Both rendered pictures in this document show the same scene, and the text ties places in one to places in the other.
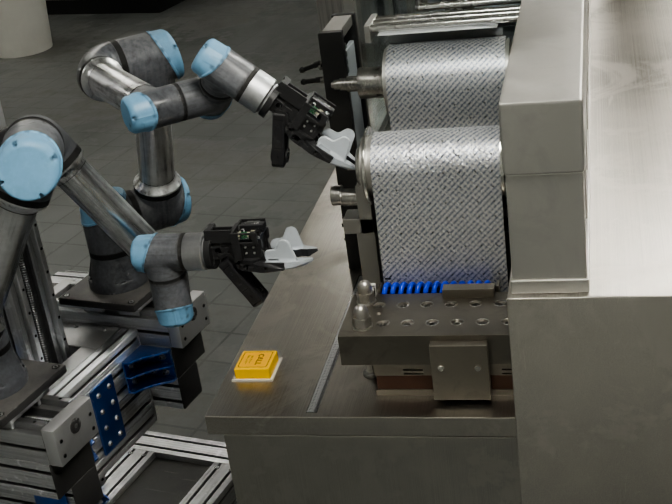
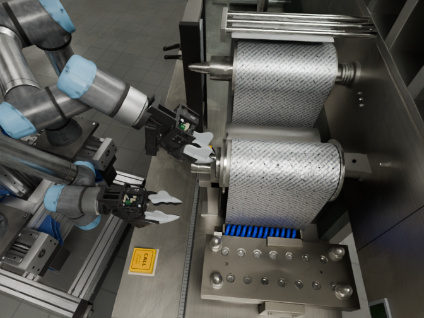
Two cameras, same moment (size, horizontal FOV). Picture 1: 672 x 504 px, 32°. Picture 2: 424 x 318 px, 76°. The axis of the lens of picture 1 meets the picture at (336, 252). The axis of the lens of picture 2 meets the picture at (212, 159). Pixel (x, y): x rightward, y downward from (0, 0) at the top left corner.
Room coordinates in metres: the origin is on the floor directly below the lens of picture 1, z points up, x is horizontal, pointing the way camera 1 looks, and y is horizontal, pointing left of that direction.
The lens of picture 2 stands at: (1.68, 0.01, 1.80)
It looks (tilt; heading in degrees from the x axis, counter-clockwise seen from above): 55 degrees down; 350
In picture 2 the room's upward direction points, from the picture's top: straight up
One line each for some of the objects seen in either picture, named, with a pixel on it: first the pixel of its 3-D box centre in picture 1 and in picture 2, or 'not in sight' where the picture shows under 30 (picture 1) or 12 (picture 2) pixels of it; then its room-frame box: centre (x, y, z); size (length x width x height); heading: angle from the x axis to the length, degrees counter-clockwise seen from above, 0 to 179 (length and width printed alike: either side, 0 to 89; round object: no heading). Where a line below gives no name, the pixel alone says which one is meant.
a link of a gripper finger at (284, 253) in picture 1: (286, 253); (160, 214); (1.99, 0.09, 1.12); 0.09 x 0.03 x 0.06; 66
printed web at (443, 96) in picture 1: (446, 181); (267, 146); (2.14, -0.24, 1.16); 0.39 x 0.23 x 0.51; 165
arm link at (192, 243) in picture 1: (199, 250); (96, 200); (2.07, 0.26, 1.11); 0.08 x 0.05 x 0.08; 165
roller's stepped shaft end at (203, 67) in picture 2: (345, 84); (199, 67); (2.30, -0.07, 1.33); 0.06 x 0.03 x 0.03; 75
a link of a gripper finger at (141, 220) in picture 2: (265, 263); (145, 216); (2.01, 0.14, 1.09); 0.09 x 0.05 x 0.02; 66
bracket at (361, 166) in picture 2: not in sight; (355, 163); (1.96, -0.37, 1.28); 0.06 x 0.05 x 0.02; 75
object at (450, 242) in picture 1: (442, 248); (269, 215); (1.95, -0.20, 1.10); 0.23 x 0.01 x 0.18; 75
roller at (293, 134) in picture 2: not in sight; (268, 146); (2.12, -0.23, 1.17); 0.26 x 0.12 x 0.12; 75
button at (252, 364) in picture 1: (256, 364); (143, 260); (1.94, 0.18, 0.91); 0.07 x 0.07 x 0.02; 75
